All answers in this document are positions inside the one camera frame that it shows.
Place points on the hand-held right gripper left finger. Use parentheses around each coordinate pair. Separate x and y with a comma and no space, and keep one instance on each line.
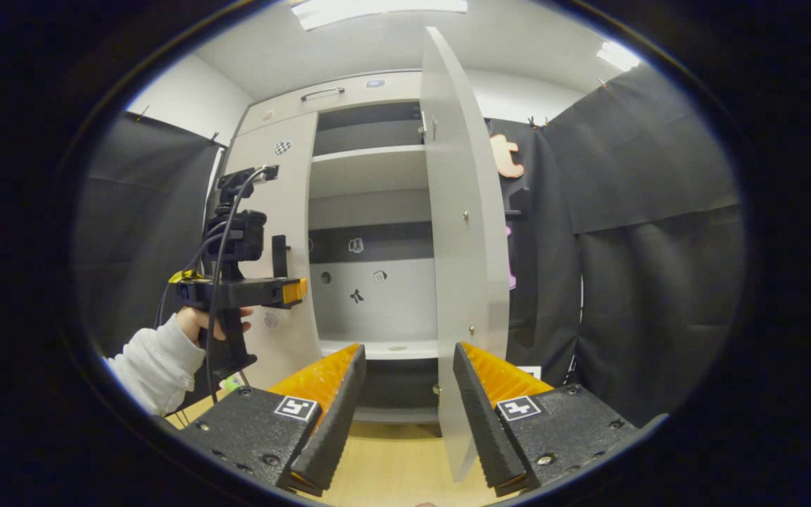
(335,422)

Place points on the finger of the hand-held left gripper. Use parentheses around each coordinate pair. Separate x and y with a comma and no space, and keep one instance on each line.
(294,291)

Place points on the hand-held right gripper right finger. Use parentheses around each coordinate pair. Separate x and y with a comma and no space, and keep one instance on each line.
(490,422)

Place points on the beige double-door shoe cabinet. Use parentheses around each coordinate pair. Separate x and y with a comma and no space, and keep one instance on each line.
(384,310)

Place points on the beige cabinet door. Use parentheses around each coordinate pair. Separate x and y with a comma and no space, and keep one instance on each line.
(462,176)
(294,197)

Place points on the white cabinet shelf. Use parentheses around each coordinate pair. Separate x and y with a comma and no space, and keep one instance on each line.
(370,169)
(384,348)

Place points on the beige cabinet drawer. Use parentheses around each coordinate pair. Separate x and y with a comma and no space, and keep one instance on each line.
(377,95)

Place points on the small photo card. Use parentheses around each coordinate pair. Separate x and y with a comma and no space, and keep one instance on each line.
(530,372)

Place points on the green plush toy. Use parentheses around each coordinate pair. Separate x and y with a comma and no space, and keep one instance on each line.
(231,382)

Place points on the black backdrop cloth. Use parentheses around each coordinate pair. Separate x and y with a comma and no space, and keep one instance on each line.
(659,282)
(138,211)

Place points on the small ceiling light panel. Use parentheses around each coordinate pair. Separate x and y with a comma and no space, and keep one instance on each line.
(617,55)

